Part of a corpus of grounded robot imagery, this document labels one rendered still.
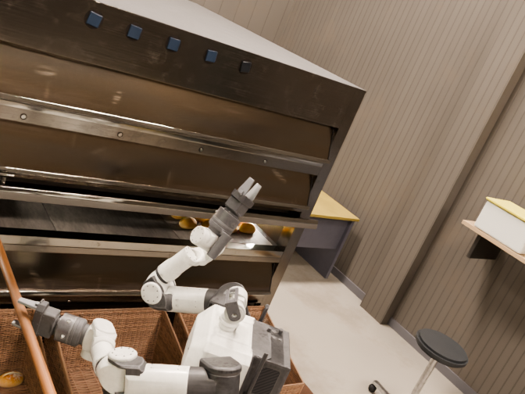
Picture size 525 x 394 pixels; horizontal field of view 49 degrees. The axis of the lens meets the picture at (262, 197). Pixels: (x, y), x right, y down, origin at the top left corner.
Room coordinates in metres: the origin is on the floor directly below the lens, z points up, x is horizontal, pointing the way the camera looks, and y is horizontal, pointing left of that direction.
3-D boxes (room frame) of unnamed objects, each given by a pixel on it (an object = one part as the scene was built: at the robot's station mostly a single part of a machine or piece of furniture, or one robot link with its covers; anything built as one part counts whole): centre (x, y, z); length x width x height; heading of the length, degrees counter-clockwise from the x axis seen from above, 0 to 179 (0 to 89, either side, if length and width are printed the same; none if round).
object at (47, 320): (1.50, 0.44, 1.20); 0.12 x 0.10 x 0.13; 96
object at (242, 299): (1.54, -0.05, 1.47); 0.10 x 0.07 x 0.09; 6
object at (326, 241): (5.32, -0.25, 0.36); 1.36 x 0.70 x 0.73; 132
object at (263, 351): (1.54, -0.11, 1.27); 0.34 x 0.30 x 0.36; 6
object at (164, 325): (2.04, 0.27, 0.72); 0.56 x 0.49 x 0.28; 132
